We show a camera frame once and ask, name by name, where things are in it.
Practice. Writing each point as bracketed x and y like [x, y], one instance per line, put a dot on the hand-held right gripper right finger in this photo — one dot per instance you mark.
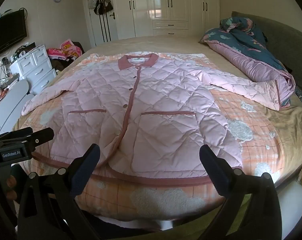
[215, 170]

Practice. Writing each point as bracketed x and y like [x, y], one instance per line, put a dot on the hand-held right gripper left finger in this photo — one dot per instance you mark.
[86, 170]

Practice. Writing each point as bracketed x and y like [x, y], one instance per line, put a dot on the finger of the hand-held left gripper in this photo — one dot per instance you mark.
[15, 133]
[40, 137]

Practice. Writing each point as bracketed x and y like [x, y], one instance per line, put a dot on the pink quilted jacket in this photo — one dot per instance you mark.
[151, 110]

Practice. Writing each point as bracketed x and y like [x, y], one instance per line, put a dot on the person's left hand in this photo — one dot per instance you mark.
[10, 187]

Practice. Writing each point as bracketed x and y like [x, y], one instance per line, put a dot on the white oval board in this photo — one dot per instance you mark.
[8, 105]

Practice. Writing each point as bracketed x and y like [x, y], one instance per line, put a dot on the orange checked blanket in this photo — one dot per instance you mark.
[250, 127]

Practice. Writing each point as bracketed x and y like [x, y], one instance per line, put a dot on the white drawer chest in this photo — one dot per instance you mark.
[33, 67]

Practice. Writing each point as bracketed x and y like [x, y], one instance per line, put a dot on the dark clothing pile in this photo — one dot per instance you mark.
[63, 63]

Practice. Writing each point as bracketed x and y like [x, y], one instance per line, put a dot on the black television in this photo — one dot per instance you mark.
[7, 35]

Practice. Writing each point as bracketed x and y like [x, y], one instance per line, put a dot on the white door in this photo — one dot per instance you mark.
[96, 30]

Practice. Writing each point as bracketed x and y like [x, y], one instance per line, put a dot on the blue floral pink quilt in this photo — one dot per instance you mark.
[250, 52]

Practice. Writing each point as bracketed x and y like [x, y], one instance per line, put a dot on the bed with beige sheet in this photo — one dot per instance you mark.
[165, 43]

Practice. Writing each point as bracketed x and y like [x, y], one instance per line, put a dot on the black striped hanging bag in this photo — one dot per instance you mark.
[99, 7]

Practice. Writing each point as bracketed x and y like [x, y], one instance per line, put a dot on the white hanging bag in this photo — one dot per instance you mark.
[92, 3]

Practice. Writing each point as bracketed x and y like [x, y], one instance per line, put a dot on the grey upholstered headboard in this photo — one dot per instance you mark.
[288, 40]

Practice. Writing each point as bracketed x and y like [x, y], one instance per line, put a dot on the dark hanging bag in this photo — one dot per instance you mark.
[107, 3]

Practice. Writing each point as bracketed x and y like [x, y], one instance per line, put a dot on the white wardrobe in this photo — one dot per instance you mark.
[165, 5]

